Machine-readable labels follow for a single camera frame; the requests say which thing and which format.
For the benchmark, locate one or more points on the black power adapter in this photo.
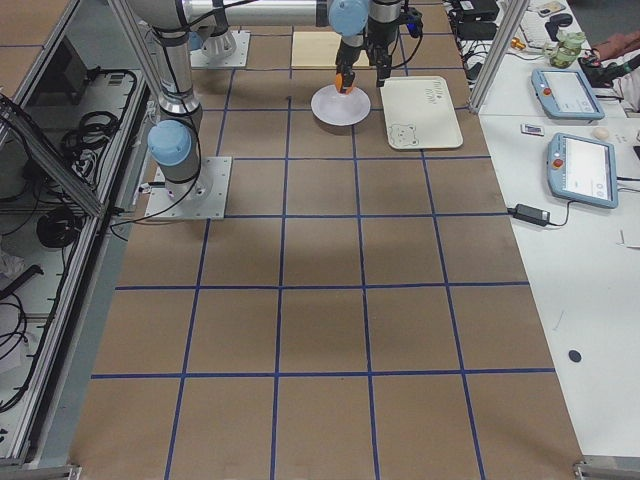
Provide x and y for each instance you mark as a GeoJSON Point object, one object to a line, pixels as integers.
{"type": "Point", "coordinates": [529, 214]}

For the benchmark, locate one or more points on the blue teach pendant far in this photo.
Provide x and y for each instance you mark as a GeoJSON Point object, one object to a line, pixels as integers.
{"type": "Point", "coordinates": [566, 95]}

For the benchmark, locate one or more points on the wooden cutting board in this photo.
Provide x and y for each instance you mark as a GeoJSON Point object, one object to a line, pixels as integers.
{"type": "Point", "coordinates": [314, 49]}

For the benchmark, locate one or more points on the green stuffed toy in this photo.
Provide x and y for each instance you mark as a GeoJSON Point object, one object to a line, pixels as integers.
{"type": "Point", "coordinates": [568, 49]}

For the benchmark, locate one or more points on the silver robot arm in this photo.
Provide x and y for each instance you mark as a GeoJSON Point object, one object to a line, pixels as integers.
{"type": "Point", "coordinates": [347, 18]}
{"type": "Point", "coordinates": [172, 35]}

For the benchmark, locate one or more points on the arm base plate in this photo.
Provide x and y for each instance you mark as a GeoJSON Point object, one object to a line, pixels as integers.
{"type": "Point", "coordinates": [203, 199]}
{"type": "Point", "coordinates": [226, 51]}

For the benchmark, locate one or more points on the aluminium frame post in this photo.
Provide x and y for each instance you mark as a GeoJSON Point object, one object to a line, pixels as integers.
{"type": "Point", "coordinates": [512, 16]}

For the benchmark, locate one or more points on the blue teach pendant near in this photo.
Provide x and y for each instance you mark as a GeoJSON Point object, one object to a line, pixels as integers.
{"type": "Point", "coordinates": [583, 170]}

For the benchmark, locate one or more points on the black round cap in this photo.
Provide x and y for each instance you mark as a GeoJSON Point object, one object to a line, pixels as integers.
{"type": "Point", "coordinates": [575, 356]}

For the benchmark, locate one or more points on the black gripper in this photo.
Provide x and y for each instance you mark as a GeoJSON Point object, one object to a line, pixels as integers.
{"type": "Point", "coordinates": [383, 31]}
{"type": "Point", "coordinates": [348, 51]}

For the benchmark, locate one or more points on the blue teach pendant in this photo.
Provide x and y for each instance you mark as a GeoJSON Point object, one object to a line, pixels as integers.
{"type": "Point", "coordinates": [566, 95]}
{"type": "Point", "coordinates": [583, 170]}

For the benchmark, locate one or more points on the orange mandarin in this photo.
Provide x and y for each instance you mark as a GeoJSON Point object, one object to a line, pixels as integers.
{"type": "Point", "coordinates": [344, 83]}

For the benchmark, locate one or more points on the small card packet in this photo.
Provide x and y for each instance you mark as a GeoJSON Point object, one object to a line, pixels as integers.
{"type": "Point", "coordinates": [533, 130]}

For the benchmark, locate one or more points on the white ribbed plate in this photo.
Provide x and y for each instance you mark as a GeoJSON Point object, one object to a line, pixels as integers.
{"type": "Point", "coordinates": [338, 109]}

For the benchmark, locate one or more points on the cream bear tray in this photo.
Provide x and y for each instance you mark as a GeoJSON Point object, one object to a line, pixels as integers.
{"type": "Point", "coordinates": [419, 113]}

